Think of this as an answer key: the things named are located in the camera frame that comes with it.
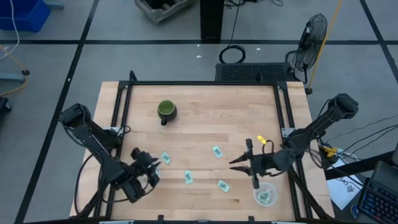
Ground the black flat device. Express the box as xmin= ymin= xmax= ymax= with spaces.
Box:
xmin=371 ymin=160 xmax=398 ymax=192

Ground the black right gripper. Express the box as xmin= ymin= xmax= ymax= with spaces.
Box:
xmin=228 ymin=138 xmax=282 ymax=190

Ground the grey wooden pallet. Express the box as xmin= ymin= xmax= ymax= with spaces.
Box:
xmin=134 ymin=0 xmax=193 ymax=24

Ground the coiled black cable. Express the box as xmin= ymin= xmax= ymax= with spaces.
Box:
xmin=218 ymin=0 xmax=247 ymax=65

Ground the yellow connector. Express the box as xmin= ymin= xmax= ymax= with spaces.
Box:
xmin=322 ymin=145 xmax=338 ymax=158

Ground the white printed paper sheet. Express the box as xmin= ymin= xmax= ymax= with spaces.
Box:
xmin=326 ymin=158 xmax=364 ymax=211

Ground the orange cable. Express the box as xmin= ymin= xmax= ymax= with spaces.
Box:
xmin=0 ymin=45 xmax=29 ymax=97

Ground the black aluminium table frame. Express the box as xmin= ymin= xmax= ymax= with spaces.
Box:
xmin=93 ymin=70 xmax=335 ymax=224

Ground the yellow pole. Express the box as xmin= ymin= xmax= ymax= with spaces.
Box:
xmin=304 ymin=0 xmax=343 ymax=95

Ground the black floor fan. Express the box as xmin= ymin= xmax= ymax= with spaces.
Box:
xmin=285 ymin=13 xmax=328 ymax=84

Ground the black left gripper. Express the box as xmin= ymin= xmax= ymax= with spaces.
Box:
xmin=130 ymin=147 xmax=162 ymax=188

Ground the white cable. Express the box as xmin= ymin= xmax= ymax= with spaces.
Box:
xmin=0 ymin=0 xmax=21 ymax=62

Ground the black mug green inside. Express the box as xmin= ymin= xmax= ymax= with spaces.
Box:
xmin=157 ymin=100 xmax=178 ymax=126

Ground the clear plastic bowl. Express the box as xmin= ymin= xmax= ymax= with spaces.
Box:
xmin=253 ymin=182 xmax=279 ymax=208

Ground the black tower case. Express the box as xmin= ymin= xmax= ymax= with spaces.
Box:
xmin=200 ymin=0 xmax=225 ymax=40

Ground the black keyboard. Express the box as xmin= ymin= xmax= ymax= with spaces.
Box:
xmin=356 ymin=179 xmax=398 ymax=224

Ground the black metal beam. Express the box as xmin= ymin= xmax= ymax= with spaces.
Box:
xmin=325 ymin=151 xmax=398 ymax=180

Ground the thin black cable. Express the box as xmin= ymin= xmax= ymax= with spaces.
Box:
xmin=323 ymin=114 xmax=398 ymax=144

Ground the blue plastic bin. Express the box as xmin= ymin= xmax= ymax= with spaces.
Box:
xmin=0 ymin=0 xmax=52 ymax=33

